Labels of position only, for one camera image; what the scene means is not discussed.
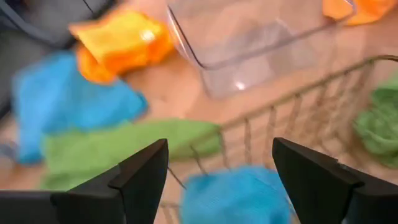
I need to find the blue microfiber towel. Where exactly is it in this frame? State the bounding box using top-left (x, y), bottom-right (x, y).
top-left (11, 50), bottom-right (149, 166)
top-left (179, 165), bottom-right (295, 224)

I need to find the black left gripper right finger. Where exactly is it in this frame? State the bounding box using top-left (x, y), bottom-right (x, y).
top-left (272, 137), bottom-right (398, 224)

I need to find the orange-yellow microfiber towel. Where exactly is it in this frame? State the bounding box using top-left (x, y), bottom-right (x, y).
top-left (68, 9), bottom-right (175, 85)
top-left (322, 0), bottom-right (398, 26)

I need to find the clear plastic bin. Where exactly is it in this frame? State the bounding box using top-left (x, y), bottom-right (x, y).
top-left (166, 0), bottom-right (357, 100)

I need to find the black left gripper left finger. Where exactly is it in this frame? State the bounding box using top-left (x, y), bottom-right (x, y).
top-left (0, 138), bottom-right (170, 224)

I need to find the green microfiber towel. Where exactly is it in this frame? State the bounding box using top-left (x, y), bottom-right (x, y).
top-left (353, 77), bottom-right (398, 169)
top-left (39, 119), bottom-right (222, 191)

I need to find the bronze wire basket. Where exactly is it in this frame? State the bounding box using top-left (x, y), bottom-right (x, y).
top-left (160, 54), bottom-right (398, 224)

